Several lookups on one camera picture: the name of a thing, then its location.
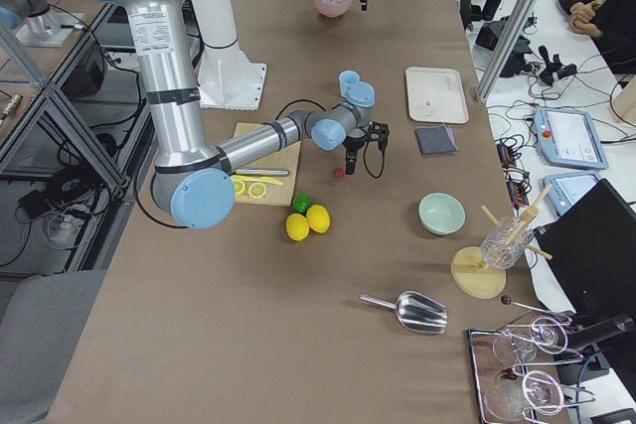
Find light blue plastic cup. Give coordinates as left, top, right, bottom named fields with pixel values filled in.
left=338, top=70, right=360, bottom=97

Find metal ice scoop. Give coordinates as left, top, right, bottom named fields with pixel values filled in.
left=359, top=291, right=448, bottom=335

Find wooden cutting board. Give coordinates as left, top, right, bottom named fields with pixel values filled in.
left=236, top=143, right=301, bottom=207

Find green lime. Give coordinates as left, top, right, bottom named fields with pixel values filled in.
left=292, top=193, right=313, bottom=214

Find yellow lemon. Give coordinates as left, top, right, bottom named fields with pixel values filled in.
left=285, top=212, right=310, bottom=241
left=305, top=204, right=331, bottom=233

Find grey folded cloth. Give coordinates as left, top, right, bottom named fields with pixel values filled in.
left=414, top=125, right=458, bottom=155

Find lemon half slice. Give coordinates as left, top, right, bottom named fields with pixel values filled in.
left=247, top=182, right=267, bottom=200
left=232, top=179, right=246, bottom=197

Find cream rabbit tray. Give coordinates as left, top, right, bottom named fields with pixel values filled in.
left=405, top=67, right=469, bottom=124

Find mint green bowl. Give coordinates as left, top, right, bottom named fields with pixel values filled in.
left=418, top=192, right=466, bottom=235

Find yellow plastic knife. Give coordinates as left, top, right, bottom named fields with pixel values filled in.
left=231, top=175, right=284, bottom=186

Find wooden glass drying stand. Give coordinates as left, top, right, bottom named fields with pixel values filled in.
left=451, top=186, right=553, bottom=299

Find clear patterned glass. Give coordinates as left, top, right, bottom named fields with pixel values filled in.
left=481, top=216, right=533, bottom=270

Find blue teach pendant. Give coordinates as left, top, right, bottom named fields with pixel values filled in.
left=542, top=171, right=601, bottom=216
left=534, top=107, right=609, bottom=171

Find black monitor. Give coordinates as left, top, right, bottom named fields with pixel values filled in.
left=537, top=179, right=635, bottom=317

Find wine glass on rack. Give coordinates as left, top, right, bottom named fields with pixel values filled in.
left=492, top=316, right=568, bottom=365
left=484, top=370, right=564, bottom=423

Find metal tray with rack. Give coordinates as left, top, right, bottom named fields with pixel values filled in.
left=466, top=314, right=595, bottom=423

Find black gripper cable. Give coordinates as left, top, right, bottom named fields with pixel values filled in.
left=361, top=138, right=387, bottom=180

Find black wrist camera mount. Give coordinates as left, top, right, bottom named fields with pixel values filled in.
left=367, top=121, right=390, bottom=153

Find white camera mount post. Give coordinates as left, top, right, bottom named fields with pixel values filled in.
left=191, top=0, right=266, bottom=111

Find aluminium frame post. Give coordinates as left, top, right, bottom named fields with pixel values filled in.
left=475, top=0, right=537, bottom=104

